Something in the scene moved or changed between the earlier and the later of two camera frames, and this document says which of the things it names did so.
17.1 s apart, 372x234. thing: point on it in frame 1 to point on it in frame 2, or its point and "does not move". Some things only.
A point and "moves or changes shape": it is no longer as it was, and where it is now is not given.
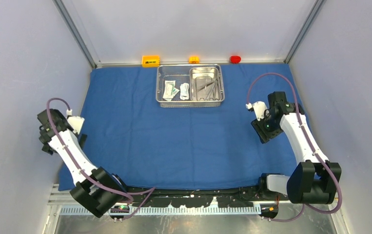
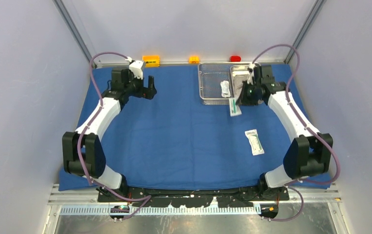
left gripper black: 81,139 to 146,93
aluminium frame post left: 75,31 does not move
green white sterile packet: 170,90 to 235,109
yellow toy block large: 150,61 does not move
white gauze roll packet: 184,94 to 225,88
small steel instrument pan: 205,84 to 238,74
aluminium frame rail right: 303,32 does not move
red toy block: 235,59 does not move
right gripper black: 264,135 to 242,100
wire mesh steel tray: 189,85 moves or changes shape
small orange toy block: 194,60 does not move
